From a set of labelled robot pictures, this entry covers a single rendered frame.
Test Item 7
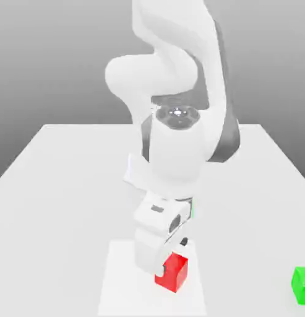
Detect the small red cube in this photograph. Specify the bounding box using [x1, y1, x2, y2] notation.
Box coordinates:
[154, 251, 189, 293]

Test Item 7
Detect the small green cube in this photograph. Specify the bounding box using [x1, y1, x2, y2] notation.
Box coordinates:
[290, 266, 305, 306]

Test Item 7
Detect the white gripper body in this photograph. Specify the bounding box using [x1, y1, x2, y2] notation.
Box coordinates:
[134, 222, 191, 276]

